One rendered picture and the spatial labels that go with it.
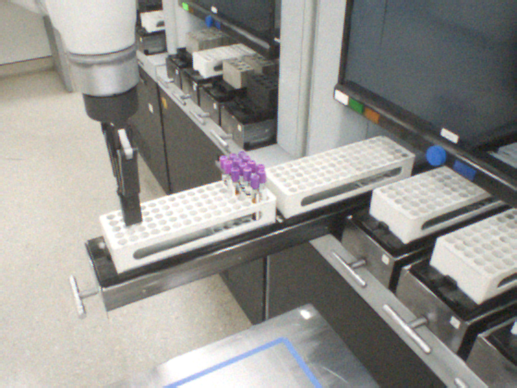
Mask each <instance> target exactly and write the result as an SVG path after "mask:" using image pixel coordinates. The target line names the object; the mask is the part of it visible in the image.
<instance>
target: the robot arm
mask: <svg viewBox="0 0 517 388"><path fill-rule="evenodd" d="M7 1H9V2H11V3H13V4H16V5H18V6H22V7H24V8H26V9H28V10H29V11H32V12H34V13H36V14H39V15H41V16H43V17H45V16H49V17H50V18H51V21H52V22H53V24H54V27H55V28H56V29H58V30H59V32H60V34H61V36H62V38H63V41H64V44H65V47H66V56H67V58H68V61H69V65H70V70H71V74H72V78H73V82H74V86H75V88H76V89H77V90H78V91H82V95H83V101H84V104H85V109H86V113H87V115H88V117H89V118H91V119H93V120H96V121H99V122H100V128H101V132H102V134H103V136H104V141H105V145H106V149H107V152H108V157H109V161H110V165H111V168H113V176H114V178H116V185H117V186H118V188H117V191H116V192H117V196H118V197H119V200H120V205H121V210H122V214H123V220H124V223H125V225H126V227H128V226H131V225H133V224H140V223H143V215H142V210H141V204H140V198H139V193H140V191H141V188H140V182H139V172H138V147H137V145H133V141H132V137H133V131H132V127H131V125H130V124H128V123H127V120H128V118H129V117H131V116H132V115H133V114H135V113H136V112H137V111H138V109H139V102H138V90H137V84H138V83H139V80H140V76H139V69H138V55H137V44H136V40H135V26H136V21H137V10H136V0H7ZM119 186H120V187H119Z"/></svg>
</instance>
